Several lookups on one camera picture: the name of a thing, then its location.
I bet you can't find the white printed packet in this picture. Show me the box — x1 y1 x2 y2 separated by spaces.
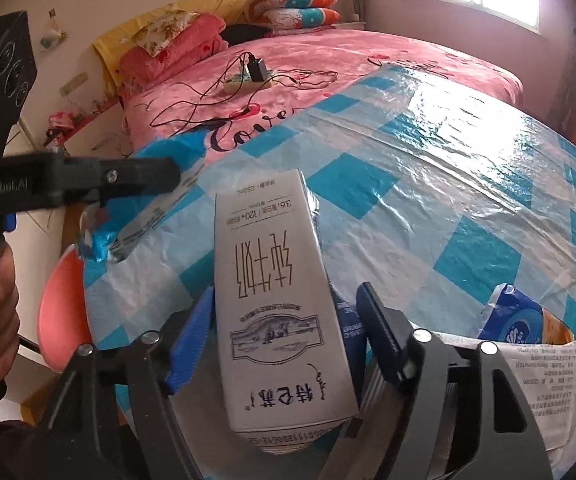
438 332 576 468

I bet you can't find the folded pink blanket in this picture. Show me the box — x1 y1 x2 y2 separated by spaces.
119 12 229 98

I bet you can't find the person's left forearm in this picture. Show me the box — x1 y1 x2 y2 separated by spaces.
0 395 45 480

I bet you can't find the yellow headboard cover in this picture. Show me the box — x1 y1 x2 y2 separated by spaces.
92 0 299 92

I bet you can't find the white power strip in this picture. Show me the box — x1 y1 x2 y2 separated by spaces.
223 67 275 95

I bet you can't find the floral pillow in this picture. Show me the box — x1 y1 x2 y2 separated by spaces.
132 3 205 59

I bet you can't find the blue white wrapper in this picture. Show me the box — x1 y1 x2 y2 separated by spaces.
75 135 207 267

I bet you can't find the black charger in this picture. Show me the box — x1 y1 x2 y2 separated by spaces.
244 57 269 82

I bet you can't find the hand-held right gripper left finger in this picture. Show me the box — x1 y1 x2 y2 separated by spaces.
42 285 215 480

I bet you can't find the black cloth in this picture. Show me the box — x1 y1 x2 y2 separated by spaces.
219 23 275 45

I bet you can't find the blue orange tissue pack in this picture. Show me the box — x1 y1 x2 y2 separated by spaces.
476 282 576 347

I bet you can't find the bed with pink printed sheet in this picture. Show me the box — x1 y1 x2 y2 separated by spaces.
118 26 524 173

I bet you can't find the pink plastic basin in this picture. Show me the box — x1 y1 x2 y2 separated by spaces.
38 244 95 373

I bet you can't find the white blue milk carton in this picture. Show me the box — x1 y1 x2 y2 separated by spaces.
214 169 361 456

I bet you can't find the black cable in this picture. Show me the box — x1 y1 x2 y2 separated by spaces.
149 50 339 132

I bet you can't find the blue checkered plastic tablecloth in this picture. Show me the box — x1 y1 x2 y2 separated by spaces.
82 62 576 480

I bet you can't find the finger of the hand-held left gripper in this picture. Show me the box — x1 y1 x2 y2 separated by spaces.
62 156 182 207

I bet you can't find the hanging wall ornament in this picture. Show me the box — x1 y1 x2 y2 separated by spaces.
39 7 70 54

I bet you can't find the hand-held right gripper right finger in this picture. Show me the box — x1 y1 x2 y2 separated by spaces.
318 282 554 480

